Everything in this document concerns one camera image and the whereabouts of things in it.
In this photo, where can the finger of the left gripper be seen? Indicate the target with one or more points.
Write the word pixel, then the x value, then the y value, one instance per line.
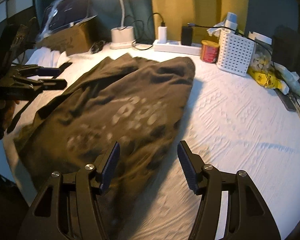
pixel 53 72
pixel 53 84

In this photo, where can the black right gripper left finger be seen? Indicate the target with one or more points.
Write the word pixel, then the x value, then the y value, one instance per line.
pixel 66 207

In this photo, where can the dark brown printed t-shirt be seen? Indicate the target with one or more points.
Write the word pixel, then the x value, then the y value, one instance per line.
pixel 136 102

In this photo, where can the person's left hand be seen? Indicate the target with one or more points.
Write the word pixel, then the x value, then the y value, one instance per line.
pixel 9 112

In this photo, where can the white folded cloth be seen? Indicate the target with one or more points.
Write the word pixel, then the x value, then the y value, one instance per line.
pixel 46 57

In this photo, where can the brown cardboard box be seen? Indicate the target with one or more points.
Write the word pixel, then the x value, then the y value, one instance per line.
pixel 74 40

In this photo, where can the dark tablet screen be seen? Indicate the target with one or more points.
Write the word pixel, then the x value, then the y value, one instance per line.
pixel 61 13

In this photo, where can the white desk lamp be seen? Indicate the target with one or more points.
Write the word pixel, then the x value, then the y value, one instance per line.
pixel 122 37

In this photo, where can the white textured bed cover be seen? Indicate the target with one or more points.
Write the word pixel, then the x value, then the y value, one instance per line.
pixel 233 124

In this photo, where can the white usb charger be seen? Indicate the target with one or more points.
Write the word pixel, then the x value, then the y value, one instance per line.
pixel 162 34

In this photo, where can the black remote control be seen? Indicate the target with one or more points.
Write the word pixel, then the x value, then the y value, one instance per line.
pixel 286 101

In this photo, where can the white power strip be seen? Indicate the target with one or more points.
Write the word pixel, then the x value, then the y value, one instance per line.
pixel 177 47

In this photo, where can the yellow snack bag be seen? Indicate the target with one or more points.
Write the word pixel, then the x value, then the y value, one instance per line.
pixel 268 80

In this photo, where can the black power adapter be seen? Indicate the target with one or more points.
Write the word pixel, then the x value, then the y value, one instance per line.
pixel 186 35

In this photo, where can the crumpled printed plastic bag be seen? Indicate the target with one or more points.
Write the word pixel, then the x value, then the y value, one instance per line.
pixel 290 78

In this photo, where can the clear jar with white lid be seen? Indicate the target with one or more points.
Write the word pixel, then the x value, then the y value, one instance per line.
pixel 261 57

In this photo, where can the red tin can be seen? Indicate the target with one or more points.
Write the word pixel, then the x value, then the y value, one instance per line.
pixel 209 51

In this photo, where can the yellow curtain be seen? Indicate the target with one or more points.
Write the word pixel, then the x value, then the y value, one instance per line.
pixel 177 13

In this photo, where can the white perforated plastic basket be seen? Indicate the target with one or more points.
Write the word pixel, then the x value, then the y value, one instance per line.
pixel 235 53

